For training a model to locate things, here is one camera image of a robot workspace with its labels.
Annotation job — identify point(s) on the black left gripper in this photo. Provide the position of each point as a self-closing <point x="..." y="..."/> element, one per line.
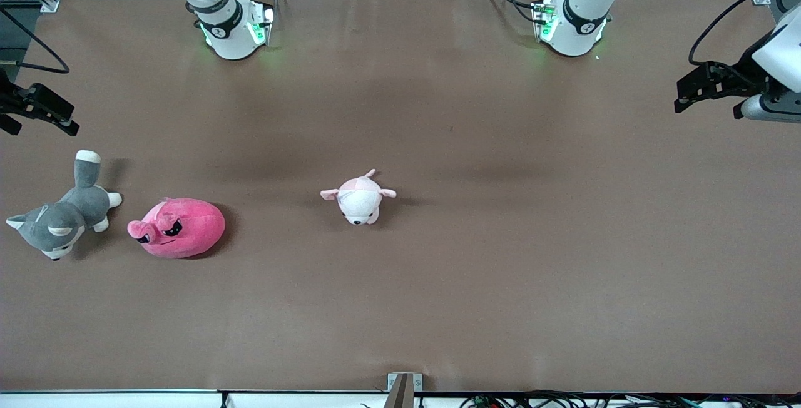
<point x="737" y="81"/>

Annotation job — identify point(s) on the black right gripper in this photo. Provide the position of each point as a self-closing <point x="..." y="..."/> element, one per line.
<point x="14" y="100"/>

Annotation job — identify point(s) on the round hot pink plush toy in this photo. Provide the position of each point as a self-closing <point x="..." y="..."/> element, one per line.
<point x="188" y="226"/>

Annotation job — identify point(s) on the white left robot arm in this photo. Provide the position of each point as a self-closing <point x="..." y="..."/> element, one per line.
<point x="579" y="32"/>

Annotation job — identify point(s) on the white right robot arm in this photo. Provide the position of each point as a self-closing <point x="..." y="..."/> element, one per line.
<point x="231" y="35"/>

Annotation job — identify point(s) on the grey white husky plush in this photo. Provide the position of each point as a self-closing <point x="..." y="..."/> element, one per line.
<point x="69" y="214"/>

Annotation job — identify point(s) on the pale pink white plush dog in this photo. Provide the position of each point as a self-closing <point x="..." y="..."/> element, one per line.
<point x="358" y="201"/>

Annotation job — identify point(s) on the white table edge rail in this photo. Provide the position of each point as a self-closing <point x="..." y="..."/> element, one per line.
<point x="125" y="401"/>

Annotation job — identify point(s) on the grey metal table bracket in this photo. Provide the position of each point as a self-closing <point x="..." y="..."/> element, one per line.
<point x="418" y="383"/>

